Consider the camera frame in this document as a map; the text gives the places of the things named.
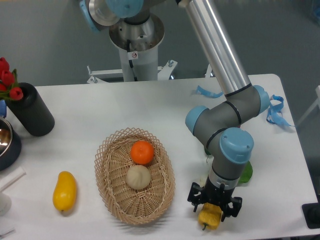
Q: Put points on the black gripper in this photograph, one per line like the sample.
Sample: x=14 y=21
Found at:
x=217 y=191

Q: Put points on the yellow bell pepper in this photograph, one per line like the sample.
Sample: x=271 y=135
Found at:
x=210 y=216

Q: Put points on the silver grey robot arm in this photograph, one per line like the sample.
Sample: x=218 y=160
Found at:
x=137 y=33

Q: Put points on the green bok choy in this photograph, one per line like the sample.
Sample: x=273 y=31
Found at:
x=243 y=180

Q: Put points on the green cucumber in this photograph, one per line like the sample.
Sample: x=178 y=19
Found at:
x=208 y=154

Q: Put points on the white steamed bun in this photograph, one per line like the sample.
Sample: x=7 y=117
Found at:
x=138 y=177

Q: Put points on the orange fruit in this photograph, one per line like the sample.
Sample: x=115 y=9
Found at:
x=142 y=152

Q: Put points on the black device at edge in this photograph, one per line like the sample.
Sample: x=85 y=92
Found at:
x=311 y=212

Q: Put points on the tangled blue tape ribbon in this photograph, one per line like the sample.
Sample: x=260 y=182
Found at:
x=274 y=112

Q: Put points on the woven wicker basket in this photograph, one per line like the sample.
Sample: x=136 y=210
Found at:
x=134 y=193

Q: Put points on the blue tape strip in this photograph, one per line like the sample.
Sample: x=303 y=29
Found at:
x=209 y=94

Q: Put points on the yellow mango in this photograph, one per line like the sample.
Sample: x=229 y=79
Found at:
x=65 y=192

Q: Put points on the black cylindrical vase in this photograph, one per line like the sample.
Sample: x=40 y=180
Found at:
x=32 y=112

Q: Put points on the dark metal bowl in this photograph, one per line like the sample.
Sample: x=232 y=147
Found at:
x=10 y=144

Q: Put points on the red tulip bouquet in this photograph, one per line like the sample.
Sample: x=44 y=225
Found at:
x=9 y=86

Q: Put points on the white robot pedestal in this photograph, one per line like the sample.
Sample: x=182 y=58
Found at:
x=139 y=66

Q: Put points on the white metal base frame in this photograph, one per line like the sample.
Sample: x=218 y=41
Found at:
x=165 y=72

